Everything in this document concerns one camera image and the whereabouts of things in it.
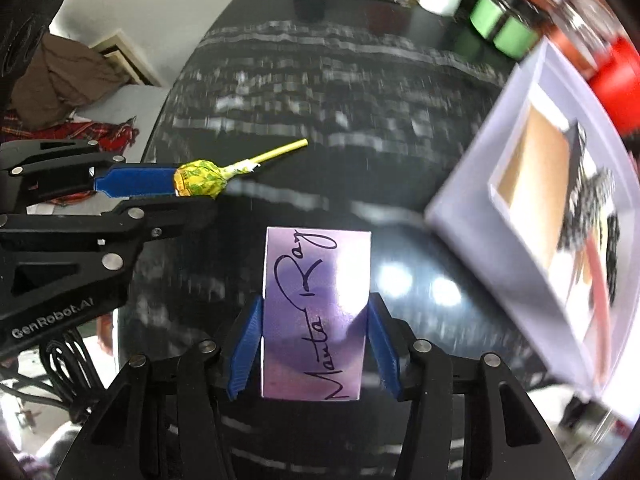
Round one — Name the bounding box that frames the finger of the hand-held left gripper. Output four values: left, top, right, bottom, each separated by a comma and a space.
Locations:
0, 196, 219, 274
0, 140, 177, 202

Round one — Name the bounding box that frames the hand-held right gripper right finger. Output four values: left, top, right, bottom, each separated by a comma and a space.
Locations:
366, 293, 573, 480

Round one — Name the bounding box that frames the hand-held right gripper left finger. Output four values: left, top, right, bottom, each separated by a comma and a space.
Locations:
56, 294, 264, 480

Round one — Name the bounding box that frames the yellow lollipop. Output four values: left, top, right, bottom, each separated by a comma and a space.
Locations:
172, 139, 308, 198

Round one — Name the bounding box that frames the purple card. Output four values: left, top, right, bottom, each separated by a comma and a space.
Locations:
261, 226, 372, 402

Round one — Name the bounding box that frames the lavender gift box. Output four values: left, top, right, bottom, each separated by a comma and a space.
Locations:
424, 37, 640, 421

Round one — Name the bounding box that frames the gold rectangular box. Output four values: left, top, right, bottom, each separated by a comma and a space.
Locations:
492, 107, 573, 211

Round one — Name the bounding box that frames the black white checkered hair bow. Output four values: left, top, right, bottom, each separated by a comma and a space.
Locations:
557, 167, 616, 251

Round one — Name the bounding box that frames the black lip gloss box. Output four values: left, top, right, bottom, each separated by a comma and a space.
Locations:
560, 120, 592, 196

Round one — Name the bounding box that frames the red plaid scarf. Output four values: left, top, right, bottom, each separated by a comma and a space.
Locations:
0, 112, 141, 206

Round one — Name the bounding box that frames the cream framed panel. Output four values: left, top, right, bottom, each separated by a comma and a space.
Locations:
90, 29, 168, 88

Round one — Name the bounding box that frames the brown cloth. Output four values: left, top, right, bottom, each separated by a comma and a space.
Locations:
10, 35, 126, 131

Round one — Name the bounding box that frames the green jar with black lid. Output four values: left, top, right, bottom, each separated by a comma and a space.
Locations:
467, 0, 546, 58

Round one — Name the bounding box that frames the red round canister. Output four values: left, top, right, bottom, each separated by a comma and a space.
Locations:
587, 35, 640, 136

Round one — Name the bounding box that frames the clear jar with orange label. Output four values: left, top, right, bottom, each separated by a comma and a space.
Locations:
545, 0, 626, 66

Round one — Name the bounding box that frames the black cable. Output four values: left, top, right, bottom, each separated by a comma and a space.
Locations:
37, 330, 113, 423

